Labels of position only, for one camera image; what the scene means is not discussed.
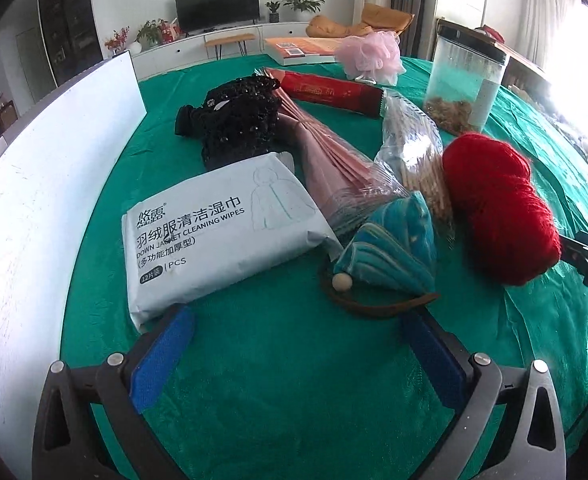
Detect white wet wipes pack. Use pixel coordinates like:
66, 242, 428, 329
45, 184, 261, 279
121, 151, 342, 333

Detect black display cabinet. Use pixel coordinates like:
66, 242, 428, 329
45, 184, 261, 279
36, 0, 104, 86

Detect small wooden bench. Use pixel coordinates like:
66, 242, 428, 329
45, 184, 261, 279
205, 33, 256, 61

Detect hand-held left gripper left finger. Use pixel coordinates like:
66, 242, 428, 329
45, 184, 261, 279
33, 304, 197, 480

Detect clear bag of wooden sticks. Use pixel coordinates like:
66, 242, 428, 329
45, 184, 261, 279
374, 92, 457, 241

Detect long red box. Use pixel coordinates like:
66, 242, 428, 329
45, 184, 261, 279
274, 71, 385, 119

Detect black television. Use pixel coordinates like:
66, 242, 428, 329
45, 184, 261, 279
175, 0, 261, 35

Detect blue striped sachet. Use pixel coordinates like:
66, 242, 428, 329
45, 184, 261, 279
321, 191, 439, 318

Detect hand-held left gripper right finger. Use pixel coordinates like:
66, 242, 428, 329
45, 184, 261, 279
401, 305, 567, 480

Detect pink bath pouf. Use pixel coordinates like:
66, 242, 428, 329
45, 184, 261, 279
335, 30, 407, 86

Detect red flower plant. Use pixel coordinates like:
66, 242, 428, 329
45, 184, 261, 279
105, 27, 131, 56

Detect bushy green potted plant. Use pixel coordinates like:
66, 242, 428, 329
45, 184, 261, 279
136, 19, 167, 51

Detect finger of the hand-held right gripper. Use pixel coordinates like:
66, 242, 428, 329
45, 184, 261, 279
560, 231, 588, 267

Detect large green potted plant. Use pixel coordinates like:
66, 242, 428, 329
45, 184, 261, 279
283, 0, 325, 23

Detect grey curtain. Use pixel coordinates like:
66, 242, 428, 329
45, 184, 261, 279
391, 0, 427, 58

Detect red yarn ball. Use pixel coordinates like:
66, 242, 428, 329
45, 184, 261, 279
442, 132, 563, 288

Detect white board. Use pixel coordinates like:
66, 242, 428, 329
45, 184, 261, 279
0, 50, 147, 461

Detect clear packet of pink sheets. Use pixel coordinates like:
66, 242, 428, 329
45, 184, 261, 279
256, 67, 409, 237

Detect orange lounge chair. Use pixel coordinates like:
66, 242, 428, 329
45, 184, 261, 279
307, 2, 415, 41

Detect clear jar with black lid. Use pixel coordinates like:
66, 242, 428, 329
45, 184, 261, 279
423, 19, 510, 136

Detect green tablecloth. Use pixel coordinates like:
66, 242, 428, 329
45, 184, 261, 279
59, 52, 588, 480

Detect white television cabinet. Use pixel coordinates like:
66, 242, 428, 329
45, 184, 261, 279
129, 20, 319, 81

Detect flat white orange box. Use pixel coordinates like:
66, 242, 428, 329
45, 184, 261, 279
264, 35, 347, 66

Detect black beaded bag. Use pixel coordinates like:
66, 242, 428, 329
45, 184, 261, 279
175, 76, 283, 171

